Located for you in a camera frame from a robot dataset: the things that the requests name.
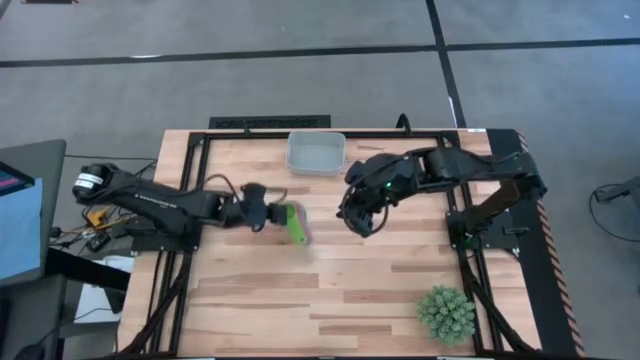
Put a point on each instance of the black metal table frame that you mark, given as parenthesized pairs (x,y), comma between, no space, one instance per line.
(250,135)

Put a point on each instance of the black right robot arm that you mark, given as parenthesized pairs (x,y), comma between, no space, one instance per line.
(475,167)

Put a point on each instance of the white sheet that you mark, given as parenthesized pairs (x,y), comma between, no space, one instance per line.
(95,300)

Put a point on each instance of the black power adapter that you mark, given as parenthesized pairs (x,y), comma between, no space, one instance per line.
(98,242)

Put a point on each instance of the grey side desk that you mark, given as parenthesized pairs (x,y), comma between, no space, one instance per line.
(50,165)

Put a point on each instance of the green measuring cup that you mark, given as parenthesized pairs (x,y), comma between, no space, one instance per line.
(296,227)

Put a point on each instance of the dark tablet screen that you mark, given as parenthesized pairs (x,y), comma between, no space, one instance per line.
(10,182)

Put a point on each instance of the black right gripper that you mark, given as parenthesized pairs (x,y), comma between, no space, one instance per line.
(365,212)

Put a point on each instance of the green artificial succulent plant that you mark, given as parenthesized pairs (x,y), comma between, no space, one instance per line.
(446,315)

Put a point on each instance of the blue sheet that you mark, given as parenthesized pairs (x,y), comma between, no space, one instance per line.
(20,230)

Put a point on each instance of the black hazard-striped mat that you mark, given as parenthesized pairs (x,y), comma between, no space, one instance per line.
(560,280)

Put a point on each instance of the black floor grate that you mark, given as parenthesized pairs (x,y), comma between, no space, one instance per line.
(270,122)

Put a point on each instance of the grey plastic basket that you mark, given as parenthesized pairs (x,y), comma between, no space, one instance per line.
(316,155)

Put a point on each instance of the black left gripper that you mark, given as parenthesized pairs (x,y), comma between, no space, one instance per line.
(252,207)

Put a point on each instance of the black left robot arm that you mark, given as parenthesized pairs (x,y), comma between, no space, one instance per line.
(150,200)

